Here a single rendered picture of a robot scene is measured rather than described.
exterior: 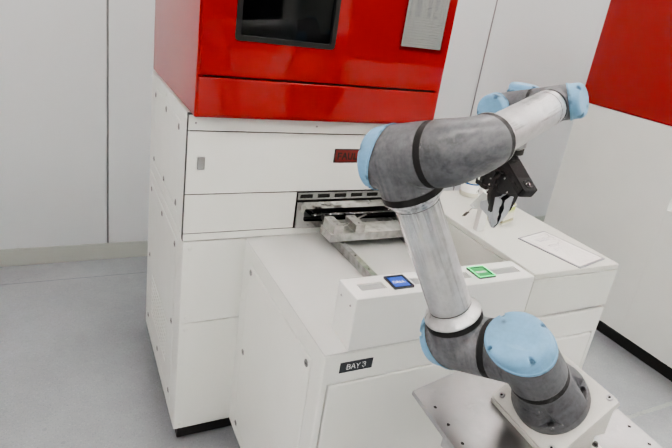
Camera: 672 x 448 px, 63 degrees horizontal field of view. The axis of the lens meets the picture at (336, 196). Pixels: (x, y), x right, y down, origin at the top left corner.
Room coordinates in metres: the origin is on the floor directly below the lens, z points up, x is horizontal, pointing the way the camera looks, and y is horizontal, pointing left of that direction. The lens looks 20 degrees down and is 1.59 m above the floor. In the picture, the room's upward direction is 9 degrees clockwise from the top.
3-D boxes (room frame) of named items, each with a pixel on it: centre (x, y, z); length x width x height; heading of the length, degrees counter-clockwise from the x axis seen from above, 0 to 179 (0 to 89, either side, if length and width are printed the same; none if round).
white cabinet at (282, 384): (1.55, -0.31, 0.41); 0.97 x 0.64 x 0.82; 119
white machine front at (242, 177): (1.71, 0.09, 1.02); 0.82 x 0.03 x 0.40; 119
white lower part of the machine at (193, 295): (2.01, 0.25, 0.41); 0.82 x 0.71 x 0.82; 119
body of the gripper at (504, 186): (1.33, -0.40, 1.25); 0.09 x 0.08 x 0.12; 29
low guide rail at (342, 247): (1.49, -0.11, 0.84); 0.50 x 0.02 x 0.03; 29
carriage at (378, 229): (1.71, -0.14, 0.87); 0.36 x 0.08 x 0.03; 119
